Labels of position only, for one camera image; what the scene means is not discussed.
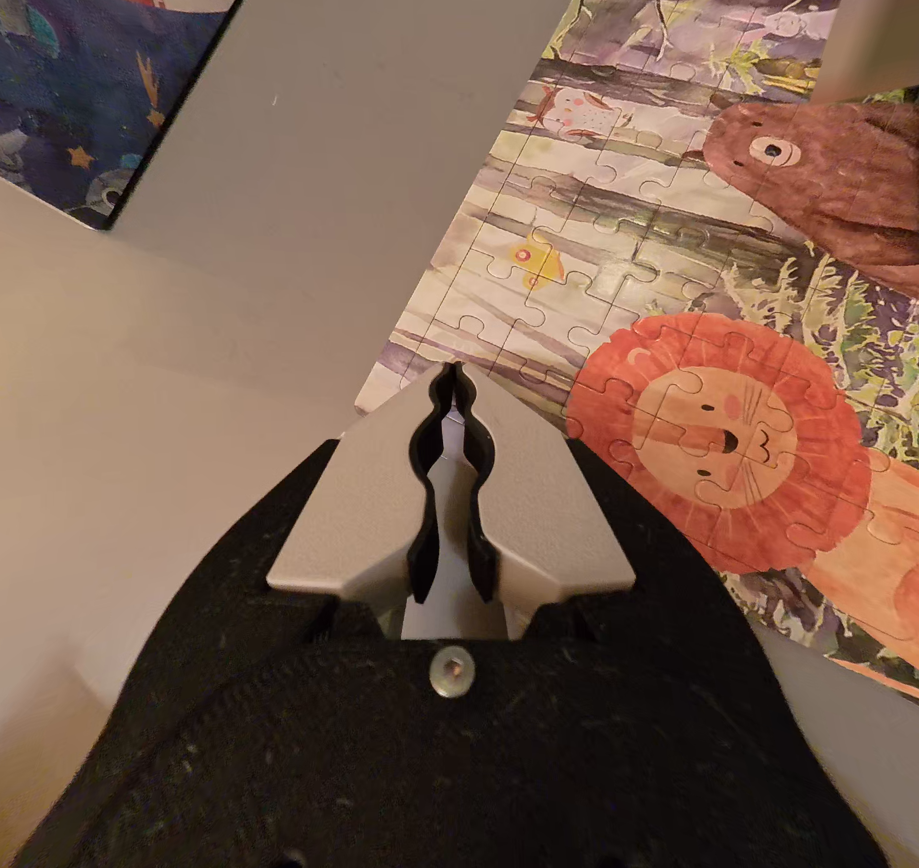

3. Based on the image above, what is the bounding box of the illustrated puzzle box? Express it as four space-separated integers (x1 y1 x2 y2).
0 0 274 231

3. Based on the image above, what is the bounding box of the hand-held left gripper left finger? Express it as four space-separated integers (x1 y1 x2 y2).
266 361 457 605

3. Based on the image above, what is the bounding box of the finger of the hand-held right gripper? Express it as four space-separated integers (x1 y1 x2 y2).
813 0 919 105

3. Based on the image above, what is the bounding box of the forest animal jigsaw puzzle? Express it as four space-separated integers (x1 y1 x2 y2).
355 0 919 704

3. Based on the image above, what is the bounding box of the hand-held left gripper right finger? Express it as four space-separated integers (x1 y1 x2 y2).
456 364 638 610

